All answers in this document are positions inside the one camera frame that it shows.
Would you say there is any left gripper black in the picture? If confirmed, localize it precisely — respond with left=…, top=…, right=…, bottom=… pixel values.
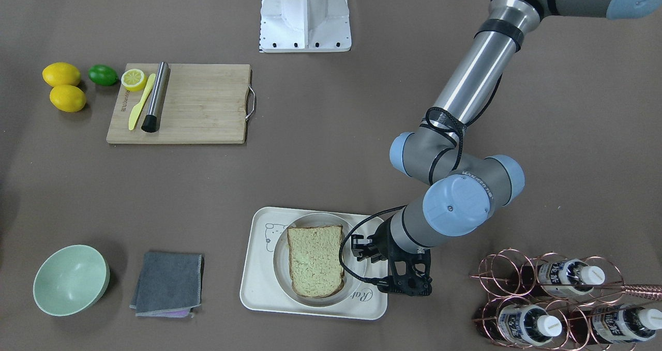
left=351, top=218, right=432, bottom=297

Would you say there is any white round plate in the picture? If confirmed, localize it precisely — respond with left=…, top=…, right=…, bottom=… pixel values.
left=273, top=212, right=366, bottom=307

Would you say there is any plain bread slice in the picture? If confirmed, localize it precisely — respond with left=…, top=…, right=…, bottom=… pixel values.
left=287, top=225, right=344, bottom=298

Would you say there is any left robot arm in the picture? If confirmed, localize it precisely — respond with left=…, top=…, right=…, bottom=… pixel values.
left=339, top=0, right=660, bottom=296

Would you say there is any cream rabbit tray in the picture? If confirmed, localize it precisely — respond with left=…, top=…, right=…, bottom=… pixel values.
left=239, top=207, right=388, bottom=321

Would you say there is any tea bottle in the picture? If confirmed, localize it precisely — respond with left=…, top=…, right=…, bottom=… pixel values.
left=568, top=304, right=661, bottom=345
left=510, top=258, right=606, bottom=299
left=473, top=303, right=563, bottom=346

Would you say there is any tea bottle upper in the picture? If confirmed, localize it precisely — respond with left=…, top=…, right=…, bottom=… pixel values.
left=510, top=258, right=606, bottom=299

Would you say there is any grey folded cloth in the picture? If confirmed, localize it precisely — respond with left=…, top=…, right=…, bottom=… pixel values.
left=129, top=251, right=205, bottom=318

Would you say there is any wooden cutting board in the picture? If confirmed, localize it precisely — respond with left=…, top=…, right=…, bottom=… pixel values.
left=106, top=63, right=251, bottom=144

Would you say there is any steel muddler black tip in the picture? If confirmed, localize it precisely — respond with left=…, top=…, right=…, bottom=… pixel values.
left=141, top=62, right=170, bottom=133

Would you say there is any yellow plastic knife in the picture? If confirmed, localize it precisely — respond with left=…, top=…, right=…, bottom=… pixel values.
left=128, top=73, right=156, bottom=130

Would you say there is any half cut lemon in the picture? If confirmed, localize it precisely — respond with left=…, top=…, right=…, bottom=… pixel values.
left=121, top=68, right=147, bottom=91

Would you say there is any mint green bowl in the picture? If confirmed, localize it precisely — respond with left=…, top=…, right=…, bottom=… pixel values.
left=33, top=245, right=110, bottom=316

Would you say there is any green lime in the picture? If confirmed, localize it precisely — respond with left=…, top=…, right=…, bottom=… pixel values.
left=87, top=64, right=119, bottom=86

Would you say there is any yellow lemon lower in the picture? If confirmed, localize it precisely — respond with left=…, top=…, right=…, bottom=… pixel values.
left=49, top=85, right=87, bottom=113

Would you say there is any yellow lemon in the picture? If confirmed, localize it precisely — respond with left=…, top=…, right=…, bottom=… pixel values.
left=49, top=85, right=87, bottom=113
left=42, top=62, right=81, bottom=87

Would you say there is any yellow lemon upper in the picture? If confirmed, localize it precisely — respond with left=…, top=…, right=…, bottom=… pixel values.
left=42, top=62, right=81, bottom=87

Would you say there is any copper wire bottle rack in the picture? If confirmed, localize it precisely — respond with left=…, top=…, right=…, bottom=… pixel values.
left=473, top=248, right=660, bottom=350

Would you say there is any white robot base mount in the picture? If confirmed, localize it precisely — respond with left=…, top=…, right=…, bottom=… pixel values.
left=259, top=0, right=352, bottom=53

